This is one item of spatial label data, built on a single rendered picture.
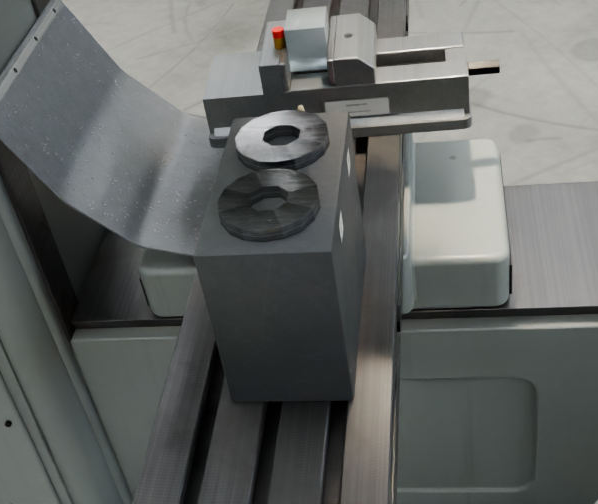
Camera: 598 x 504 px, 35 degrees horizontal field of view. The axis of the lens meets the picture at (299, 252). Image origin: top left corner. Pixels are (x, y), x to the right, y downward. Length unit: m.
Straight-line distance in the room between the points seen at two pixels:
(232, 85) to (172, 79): 2.14
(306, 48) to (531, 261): 0.43
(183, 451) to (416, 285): 0.46
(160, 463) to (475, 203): 0.61
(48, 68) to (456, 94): 0.54
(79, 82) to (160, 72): 2.13
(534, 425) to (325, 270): 0.71
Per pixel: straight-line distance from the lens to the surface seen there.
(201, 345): 1.00
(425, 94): 1.25
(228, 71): 1.32
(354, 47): 1.24
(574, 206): 1.46
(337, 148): 0.91
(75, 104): 1.34
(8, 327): 1.34
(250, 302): 0.84
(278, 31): 1.25
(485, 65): 1.30
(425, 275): 1.24
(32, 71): 1.30
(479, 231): 1.27
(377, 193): 1.16
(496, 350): 1.32
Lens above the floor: 1.59
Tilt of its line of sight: 39 degrees down
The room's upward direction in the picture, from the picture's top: 10 degrees counter-clockwise
